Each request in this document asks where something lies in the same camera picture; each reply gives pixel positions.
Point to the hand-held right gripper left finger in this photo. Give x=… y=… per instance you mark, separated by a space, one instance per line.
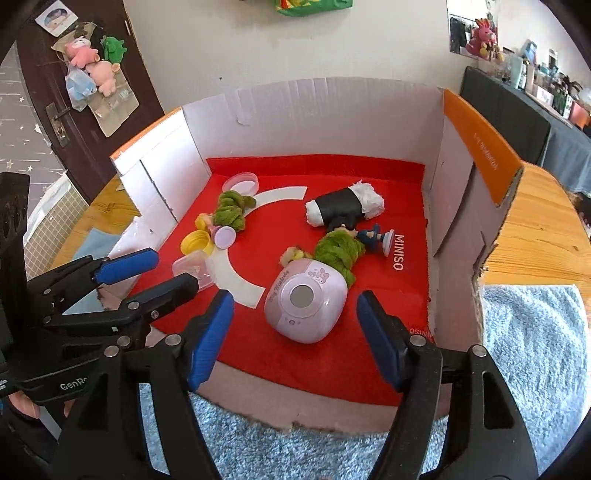
x=210 y=341

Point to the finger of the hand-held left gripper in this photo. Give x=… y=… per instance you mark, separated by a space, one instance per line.
x=124 y=265
x=175 y=288

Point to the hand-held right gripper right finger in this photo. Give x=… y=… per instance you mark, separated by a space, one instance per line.
x=378 y=341

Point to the clear plastic container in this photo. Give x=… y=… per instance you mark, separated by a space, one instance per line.
x=191 y=272

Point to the yellow lid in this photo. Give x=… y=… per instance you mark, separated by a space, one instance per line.
x=196 y=242

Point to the orange cardboard box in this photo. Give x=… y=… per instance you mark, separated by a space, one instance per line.
x=258 y=360

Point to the small pink and yellow doll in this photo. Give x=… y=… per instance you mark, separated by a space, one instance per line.
x=225 y=237

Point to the pink round toy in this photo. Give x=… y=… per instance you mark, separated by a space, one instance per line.
x=300 y=314

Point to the green knitted ball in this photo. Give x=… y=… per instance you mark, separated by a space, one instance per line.
x=231 y=210
x=339 y=251

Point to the black-haired blue figurine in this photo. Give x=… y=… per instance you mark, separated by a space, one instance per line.
x=369 y=236

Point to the small yellow figurine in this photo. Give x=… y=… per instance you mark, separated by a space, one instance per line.
x=295 y=254

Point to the clear round dish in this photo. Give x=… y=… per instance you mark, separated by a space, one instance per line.
x=242 y=182

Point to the black roll with white tissue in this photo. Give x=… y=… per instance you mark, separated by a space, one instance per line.
x=341 y=205

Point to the person's left forearm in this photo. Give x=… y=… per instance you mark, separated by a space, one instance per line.
x=23 y=438

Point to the person's left hand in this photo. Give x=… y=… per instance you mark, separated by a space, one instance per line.
x=23 y=406

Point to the white grid panel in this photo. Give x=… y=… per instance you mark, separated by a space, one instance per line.
x=51 y=221

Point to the dark wooden door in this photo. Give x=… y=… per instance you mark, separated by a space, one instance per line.
x=101 y=157

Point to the blue fluffy towel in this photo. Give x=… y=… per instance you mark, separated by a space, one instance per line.
x=531 y=346

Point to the blue plastic bag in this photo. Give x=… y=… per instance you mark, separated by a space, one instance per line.
x=79 y=90

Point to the pink plush toy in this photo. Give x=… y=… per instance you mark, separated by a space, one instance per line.
x=104 y=76
x=81 y=53

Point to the green plush toy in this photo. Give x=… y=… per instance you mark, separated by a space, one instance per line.
x=113 y=48

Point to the white round-print sticker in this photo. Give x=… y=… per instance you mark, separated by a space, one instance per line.
x=55 y=16

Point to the dark cloth covered side table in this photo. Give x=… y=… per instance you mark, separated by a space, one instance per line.
x=498 y=110

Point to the clutter of bottles and boxes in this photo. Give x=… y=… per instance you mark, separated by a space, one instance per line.
x=545 y=87

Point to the green shopping bag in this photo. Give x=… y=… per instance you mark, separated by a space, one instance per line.
x=309 y=7

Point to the red plush toy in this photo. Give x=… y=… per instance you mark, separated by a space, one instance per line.
x=482 y=37

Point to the wall mirror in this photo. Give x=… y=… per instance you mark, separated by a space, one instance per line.
x=457 y=34

